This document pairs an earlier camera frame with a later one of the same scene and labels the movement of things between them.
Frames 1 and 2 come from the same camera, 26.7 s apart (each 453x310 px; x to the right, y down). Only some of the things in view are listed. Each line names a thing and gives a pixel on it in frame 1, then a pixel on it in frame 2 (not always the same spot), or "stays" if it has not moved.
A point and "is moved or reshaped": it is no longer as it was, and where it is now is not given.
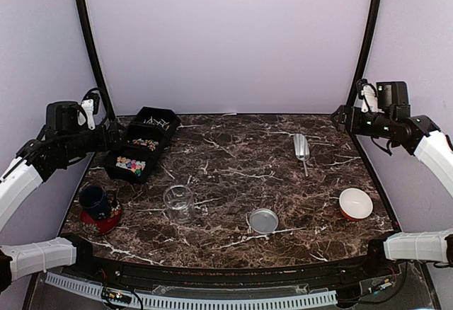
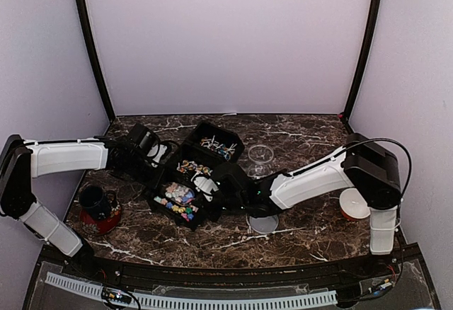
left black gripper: (102, 144) -> (158, 175)
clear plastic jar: (178, 202) -> (260, 161)
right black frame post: (370, 36) stays
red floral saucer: (103, 226) stays
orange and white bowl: (355, 204) stays
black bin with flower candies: (130, 163) is moved or reshaped
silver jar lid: (263, 221) stays
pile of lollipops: (161, 122) -> (226, 151)
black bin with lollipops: (155, 122) -> (215, 141)
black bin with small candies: (151, 140) is moved or reshaped
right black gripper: (354, 127) -> (219, 211)
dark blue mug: (93, 199) stays
